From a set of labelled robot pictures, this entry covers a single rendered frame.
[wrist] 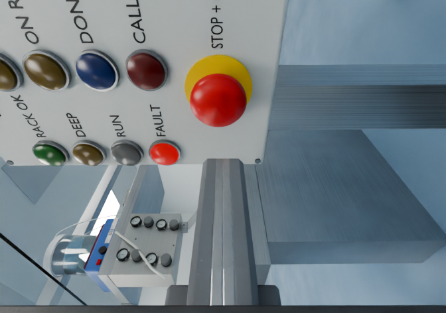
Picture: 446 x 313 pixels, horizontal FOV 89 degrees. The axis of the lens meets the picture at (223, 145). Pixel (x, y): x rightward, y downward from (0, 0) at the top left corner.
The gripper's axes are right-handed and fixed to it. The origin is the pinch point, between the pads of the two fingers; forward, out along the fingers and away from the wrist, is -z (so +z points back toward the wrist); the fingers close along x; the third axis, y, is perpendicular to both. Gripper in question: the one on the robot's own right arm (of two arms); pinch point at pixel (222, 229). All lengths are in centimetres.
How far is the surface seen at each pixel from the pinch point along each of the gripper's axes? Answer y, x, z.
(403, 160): 67, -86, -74
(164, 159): 6.8, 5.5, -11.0
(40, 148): 5.5, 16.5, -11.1
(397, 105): 5.0, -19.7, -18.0
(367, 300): 151, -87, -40
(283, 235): 75, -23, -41
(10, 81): -0.9, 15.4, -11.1
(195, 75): -1.2, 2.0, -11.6
